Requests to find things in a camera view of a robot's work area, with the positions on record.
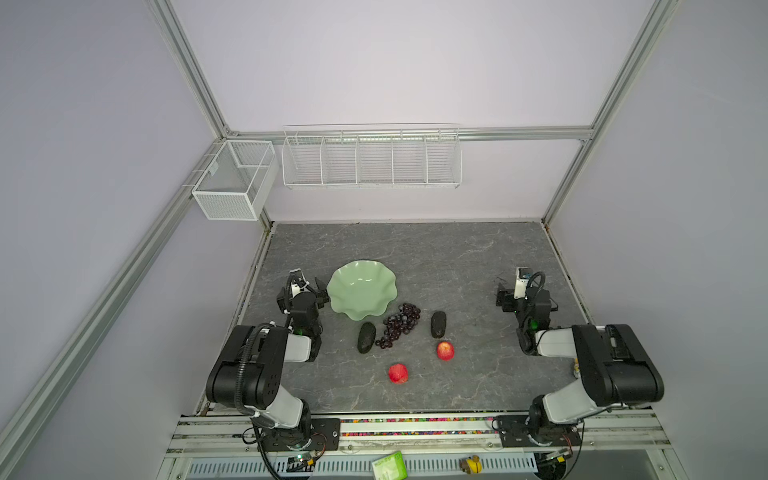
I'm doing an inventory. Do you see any dark avocado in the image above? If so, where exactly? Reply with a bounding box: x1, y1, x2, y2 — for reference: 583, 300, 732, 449
357, 322, 377, 354
430, 311, 447, 339

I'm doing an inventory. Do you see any dark purple grape bunch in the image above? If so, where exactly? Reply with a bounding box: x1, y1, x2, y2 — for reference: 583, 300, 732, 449
374, 303, 421, 349

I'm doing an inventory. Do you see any red apple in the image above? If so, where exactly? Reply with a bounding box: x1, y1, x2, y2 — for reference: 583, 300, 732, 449
436, 341, 455, 361
388, 363, 409, 384

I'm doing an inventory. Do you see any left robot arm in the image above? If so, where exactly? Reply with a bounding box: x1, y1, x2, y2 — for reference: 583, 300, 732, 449
205, 286, 328, 443

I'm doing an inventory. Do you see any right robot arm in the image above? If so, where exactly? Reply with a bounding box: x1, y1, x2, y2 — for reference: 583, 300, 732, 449
496, 272, 665, 437

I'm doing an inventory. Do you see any light green wavy bowl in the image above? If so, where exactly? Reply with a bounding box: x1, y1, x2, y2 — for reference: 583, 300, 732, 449
327, 260, 398, 321

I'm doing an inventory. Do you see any small white mesh basket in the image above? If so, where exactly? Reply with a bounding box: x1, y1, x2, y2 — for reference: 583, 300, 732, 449
192, 140, 279, 221

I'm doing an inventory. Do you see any yellow small toy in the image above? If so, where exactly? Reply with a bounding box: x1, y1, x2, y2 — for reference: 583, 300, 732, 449
459, 455, 483, 475

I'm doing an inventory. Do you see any green box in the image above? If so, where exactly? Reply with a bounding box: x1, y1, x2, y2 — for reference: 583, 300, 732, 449
371, 451, 408, 480

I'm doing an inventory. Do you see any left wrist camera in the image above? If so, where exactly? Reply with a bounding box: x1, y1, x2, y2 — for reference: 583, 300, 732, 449
286, 269, 308, 299

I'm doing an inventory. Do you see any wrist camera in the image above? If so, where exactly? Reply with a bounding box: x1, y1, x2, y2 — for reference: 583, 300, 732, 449
286, 269, 308, 299
514, 267, 534, 299

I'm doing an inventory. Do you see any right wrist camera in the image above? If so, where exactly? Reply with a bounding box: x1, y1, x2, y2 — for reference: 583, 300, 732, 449
514, 267, 534, 299

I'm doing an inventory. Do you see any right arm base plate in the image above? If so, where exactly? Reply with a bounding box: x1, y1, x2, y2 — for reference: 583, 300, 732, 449
491, 414, 582, 448

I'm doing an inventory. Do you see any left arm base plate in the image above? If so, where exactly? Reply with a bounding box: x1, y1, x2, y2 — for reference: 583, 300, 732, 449
260, 417, 341, 452

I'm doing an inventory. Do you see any long white wire rack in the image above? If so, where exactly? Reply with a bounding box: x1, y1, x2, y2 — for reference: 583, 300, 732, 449
281, 124, 463, 189

